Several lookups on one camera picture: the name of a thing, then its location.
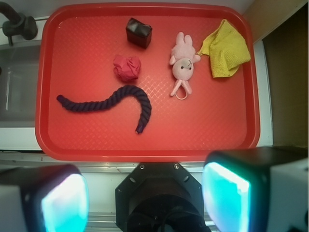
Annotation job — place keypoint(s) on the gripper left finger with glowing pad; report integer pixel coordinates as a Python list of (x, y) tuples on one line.
[(43, 199)]

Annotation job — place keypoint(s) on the black robot mount base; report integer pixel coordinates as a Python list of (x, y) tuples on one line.
[(160, 197)]

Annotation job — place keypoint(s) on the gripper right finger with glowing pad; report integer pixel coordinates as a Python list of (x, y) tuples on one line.
[(264, 189)]

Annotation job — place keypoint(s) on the crumpled red paper ball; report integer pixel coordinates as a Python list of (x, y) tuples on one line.
[(127, 68)]

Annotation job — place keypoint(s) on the red plastic tray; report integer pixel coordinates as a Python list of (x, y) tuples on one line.
[(79, 44)]

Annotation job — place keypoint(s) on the black box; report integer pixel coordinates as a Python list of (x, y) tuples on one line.
[(138, 33)]

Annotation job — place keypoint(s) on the yellow cloth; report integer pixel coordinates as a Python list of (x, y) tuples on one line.
[(226, 49)]

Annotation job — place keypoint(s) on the dark faucet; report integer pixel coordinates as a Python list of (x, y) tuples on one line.
[(17, 24)]

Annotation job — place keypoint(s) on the metal sink basin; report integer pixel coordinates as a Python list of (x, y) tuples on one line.
[(18, 84)]

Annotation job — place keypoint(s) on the pink plush bunny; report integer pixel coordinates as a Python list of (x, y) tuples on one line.
[(182, 59)]

